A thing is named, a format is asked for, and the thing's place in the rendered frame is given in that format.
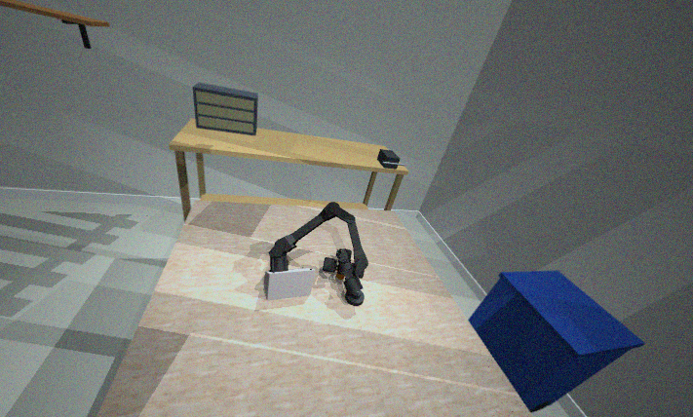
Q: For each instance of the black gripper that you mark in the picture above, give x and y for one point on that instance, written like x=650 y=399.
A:
x=330 y=265

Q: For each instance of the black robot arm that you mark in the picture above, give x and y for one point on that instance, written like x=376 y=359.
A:
x=278 y=254

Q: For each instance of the black round pedestal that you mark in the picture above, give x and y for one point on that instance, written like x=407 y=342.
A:
x=355 y=299

